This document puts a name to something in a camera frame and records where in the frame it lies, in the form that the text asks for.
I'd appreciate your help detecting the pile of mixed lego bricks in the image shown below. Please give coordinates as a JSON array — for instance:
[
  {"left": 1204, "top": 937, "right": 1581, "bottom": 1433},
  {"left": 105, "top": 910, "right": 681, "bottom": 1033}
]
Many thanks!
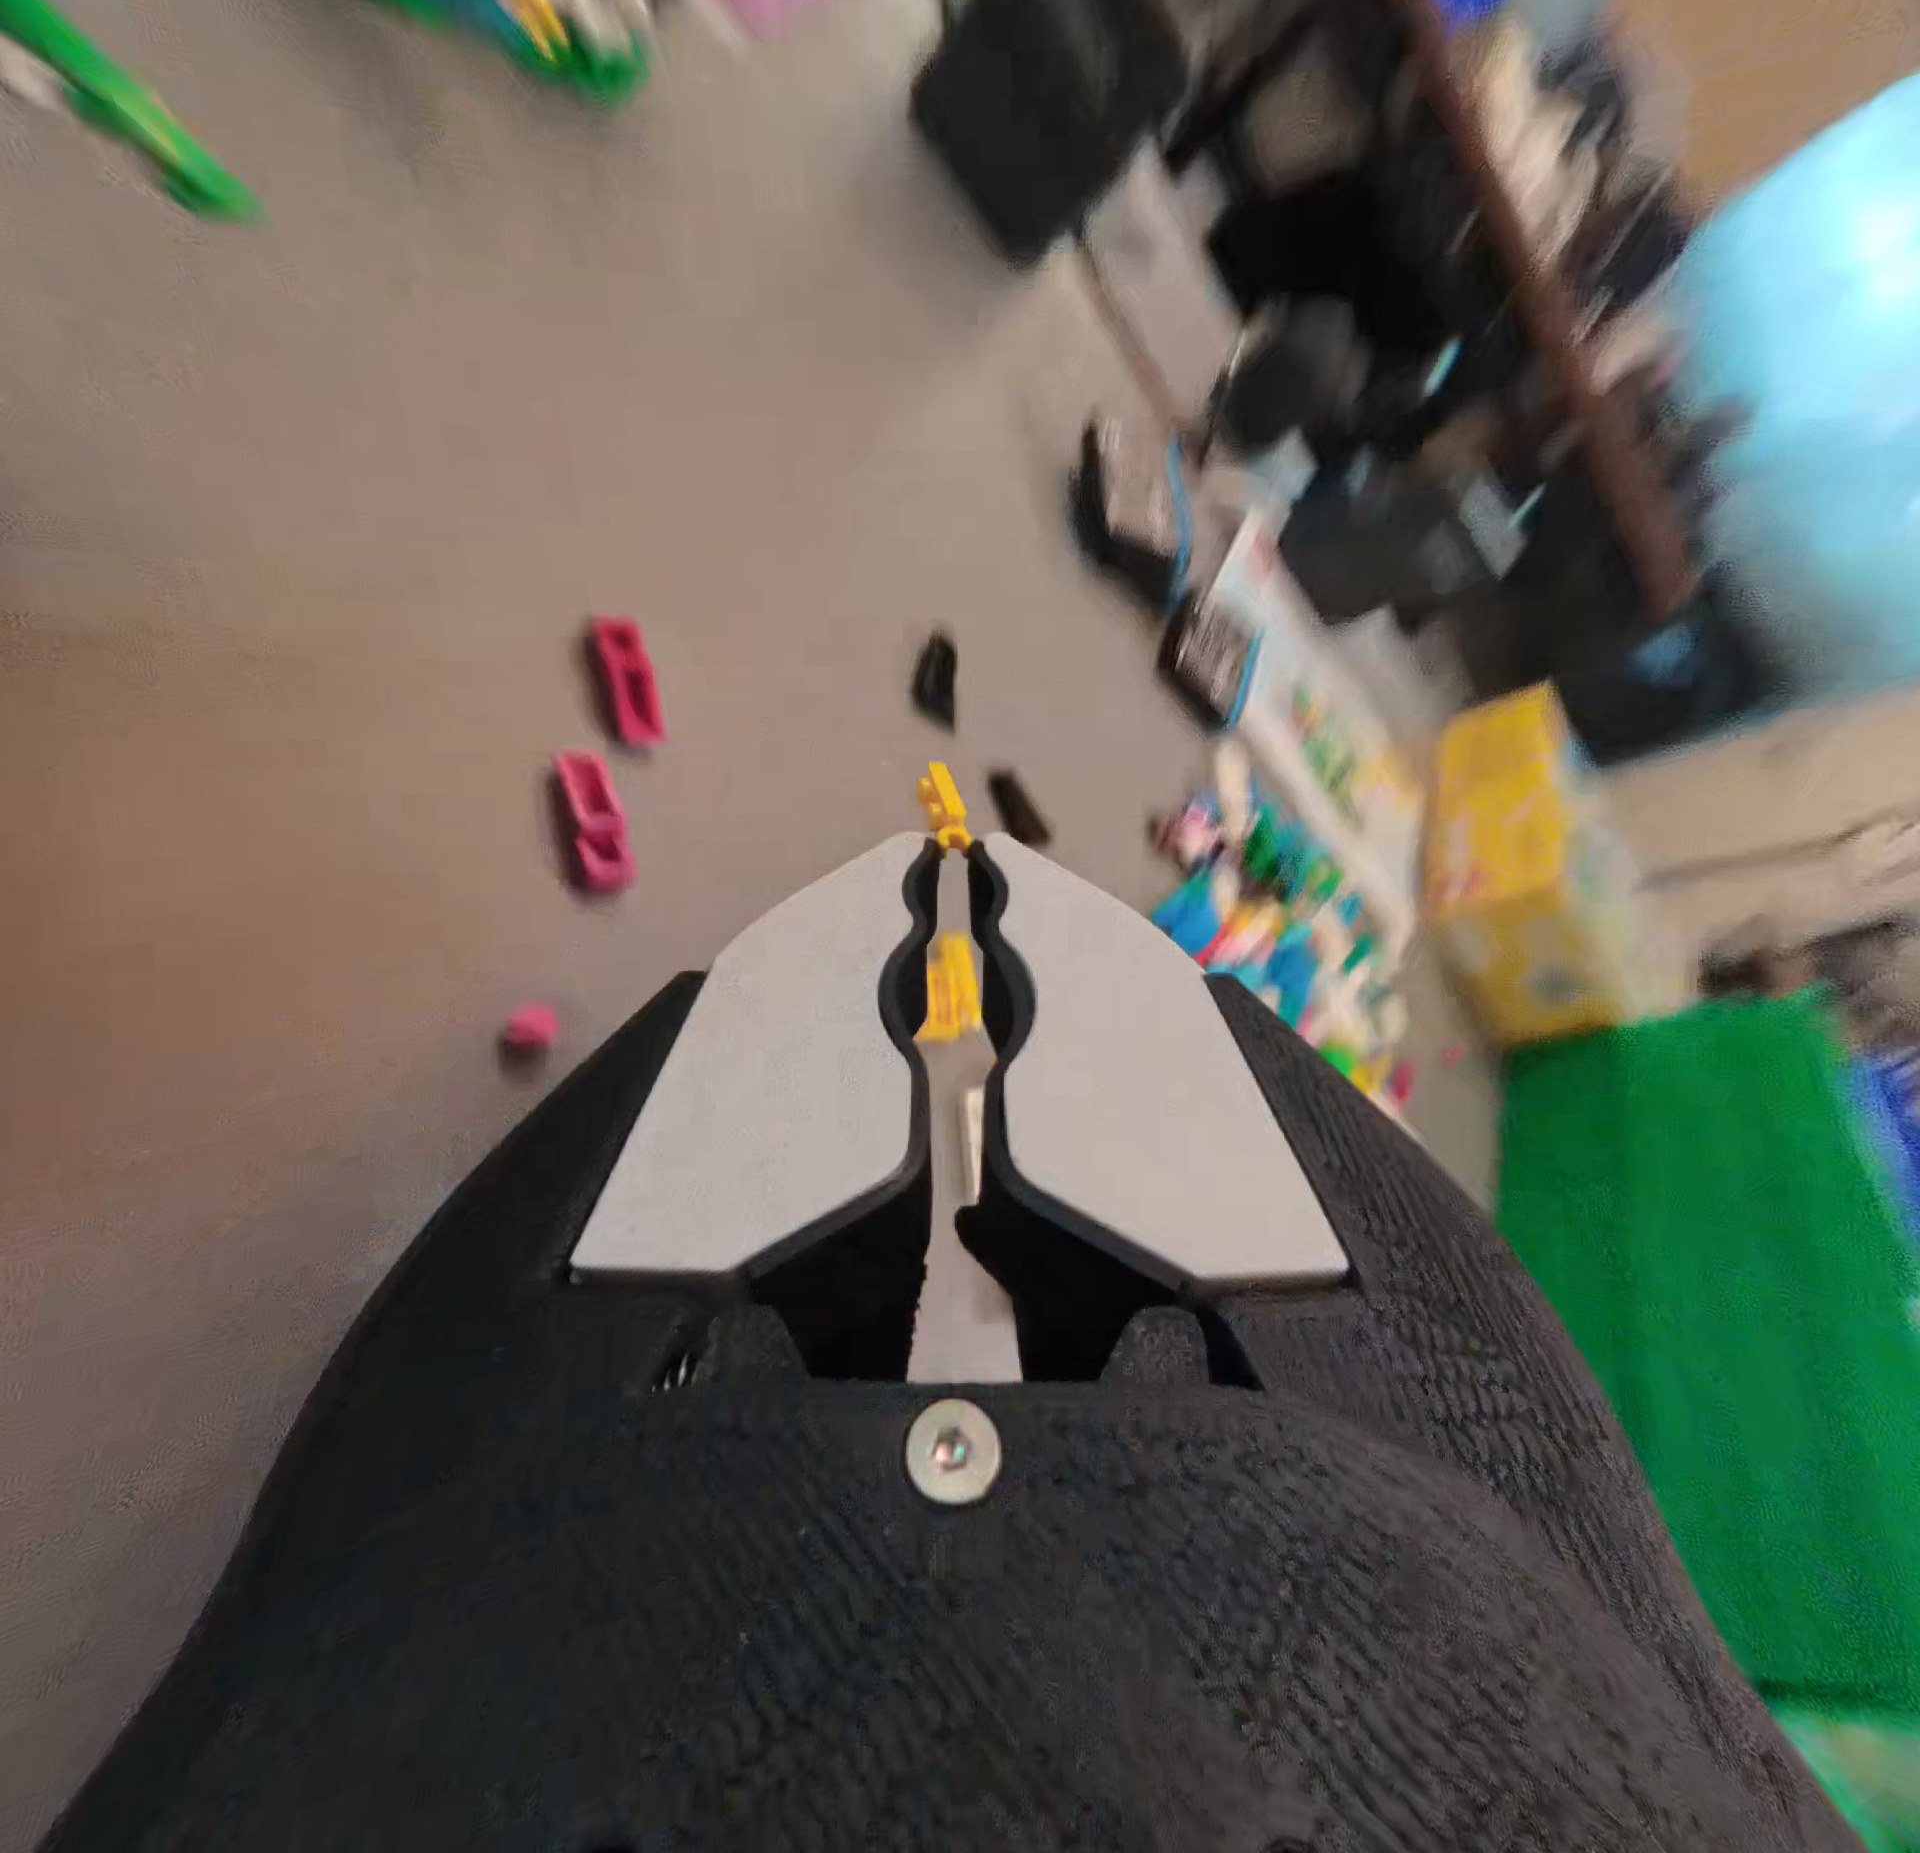
[{"left": 1147, "top": 788, "right": 1419, "bottom": 1104}]

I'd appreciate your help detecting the black battery with blue edge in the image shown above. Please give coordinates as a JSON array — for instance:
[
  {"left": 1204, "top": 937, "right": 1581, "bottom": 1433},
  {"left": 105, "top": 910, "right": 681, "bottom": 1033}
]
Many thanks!
[
  {"left": 1154, "top": 592, "right": 1262, "bottom": 730},
  {"left": 1067, "top": 419, "right": 1203, "bottom": 611}
]

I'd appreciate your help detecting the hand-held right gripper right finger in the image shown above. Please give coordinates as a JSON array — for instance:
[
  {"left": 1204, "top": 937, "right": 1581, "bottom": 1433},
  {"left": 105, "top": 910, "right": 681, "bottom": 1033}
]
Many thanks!
[{"left": 967, "top": 833, "right": 1353, "bottom": 1297}]

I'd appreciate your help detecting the magenta lego slope brick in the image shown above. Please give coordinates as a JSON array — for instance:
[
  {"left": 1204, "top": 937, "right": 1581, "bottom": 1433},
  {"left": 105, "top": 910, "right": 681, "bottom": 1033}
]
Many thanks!
[
  {"left": 549, "top": 747, "right": 636, "bottom": 895},
  {"left": 585, "top": 616, "right": 666, "bottom": 749}
]

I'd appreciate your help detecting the black charger case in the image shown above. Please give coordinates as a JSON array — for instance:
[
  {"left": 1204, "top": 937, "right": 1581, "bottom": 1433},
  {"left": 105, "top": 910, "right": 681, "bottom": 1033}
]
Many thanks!
[{"left": 909, "top": 0, "right": 1187, "bottom": 265}]

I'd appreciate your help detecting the stack of green bins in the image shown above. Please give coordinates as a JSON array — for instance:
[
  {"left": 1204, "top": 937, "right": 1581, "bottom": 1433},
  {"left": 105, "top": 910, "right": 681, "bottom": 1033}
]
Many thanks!
[{"left": 1491, "top": 991, "right": 1920, "bottom": 1853}]

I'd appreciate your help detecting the multicolour lego wing assembly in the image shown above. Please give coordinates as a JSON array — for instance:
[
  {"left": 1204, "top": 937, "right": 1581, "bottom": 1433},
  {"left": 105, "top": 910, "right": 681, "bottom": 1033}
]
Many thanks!
[{"left": 0, "top": 0, "right": 268, "bottom": 226}]

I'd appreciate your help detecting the white lego picture sheet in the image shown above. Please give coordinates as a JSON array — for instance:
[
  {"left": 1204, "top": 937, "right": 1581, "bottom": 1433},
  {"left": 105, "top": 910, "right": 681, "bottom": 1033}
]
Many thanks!
[{"left": 1200, "top": 519, "right": 1428, "bottom": 924}]

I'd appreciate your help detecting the lego flower model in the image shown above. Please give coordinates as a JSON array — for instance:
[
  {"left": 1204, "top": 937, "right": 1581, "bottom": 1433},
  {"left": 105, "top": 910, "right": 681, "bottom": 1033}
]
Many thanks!
[{"left": 268, "top": 0, "right": 850, "bottom": 98}]

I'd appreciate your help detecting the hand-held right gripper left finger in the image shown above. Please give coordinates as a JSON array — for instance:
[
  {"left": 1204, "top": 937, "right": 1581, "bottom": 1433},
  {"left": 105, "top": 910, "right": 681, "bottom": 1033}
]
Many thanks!
[{"left": 568, "top": 829, "right": 930, "bottom": 1288}]

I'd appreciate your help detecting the yellow lego box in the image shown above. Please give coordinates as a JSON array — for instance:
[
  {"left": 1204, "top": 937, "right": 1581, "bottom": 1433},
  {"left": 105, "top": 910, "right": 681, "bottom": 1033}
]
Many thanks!
[{"left": 1416, "top": 683, "right": 1638, "bottom": 1045}]

